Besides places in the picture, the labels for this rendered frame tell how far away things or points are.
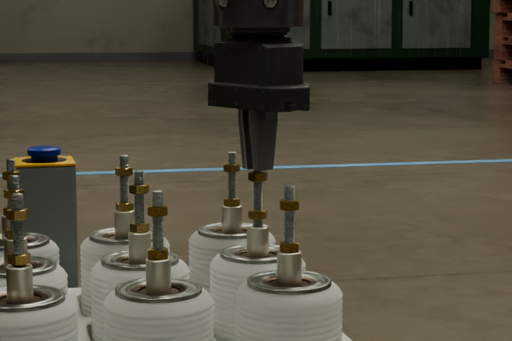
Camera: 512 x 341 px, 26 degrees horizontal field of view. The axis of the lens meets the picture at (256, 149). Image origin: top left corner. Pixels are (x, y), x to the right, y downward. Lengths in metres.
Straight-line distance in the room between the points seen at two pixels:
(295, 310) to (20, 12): 9.39
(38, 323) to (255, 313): 0.19
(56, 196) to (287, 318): 0.45
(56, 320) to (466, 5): 8.08
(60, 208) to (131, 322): 0.41
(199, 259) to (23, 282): 0.30
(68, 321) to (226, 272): 0.20
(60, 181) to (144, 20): 9.03
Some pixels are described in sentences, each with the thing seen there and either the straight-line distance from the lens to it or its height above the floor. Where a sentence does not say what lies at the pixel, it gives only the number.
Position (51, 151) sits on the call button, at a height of 0.33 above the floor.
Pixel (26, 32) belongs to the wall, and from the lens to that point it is 10.29.
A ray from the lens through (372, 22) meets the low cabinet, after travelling 8.65.
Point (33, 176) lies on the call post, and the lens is 1.32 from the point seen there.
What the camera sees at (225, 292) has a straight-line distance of 1.09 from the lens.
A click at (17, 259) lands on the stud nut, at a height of 0.29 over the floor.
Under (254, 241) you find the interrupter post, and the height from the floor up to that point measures 0.27.
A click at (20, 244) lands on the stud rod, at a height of 0.30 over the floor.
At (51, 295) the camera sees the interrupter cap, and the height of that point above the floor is 0.25.
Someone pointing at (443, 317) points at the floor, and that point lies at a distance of 1.84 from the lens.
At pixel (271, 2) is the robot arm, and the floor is 0.50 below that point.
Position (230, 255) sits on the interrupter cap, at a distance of 1.10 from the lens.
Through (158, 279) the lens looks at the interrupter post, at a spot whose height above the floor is 0.26.
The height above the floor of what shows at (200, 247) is 0.24.
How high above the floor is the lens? 0.50
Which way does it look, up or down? 7 degrees down
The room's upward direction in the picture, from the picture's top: straight up
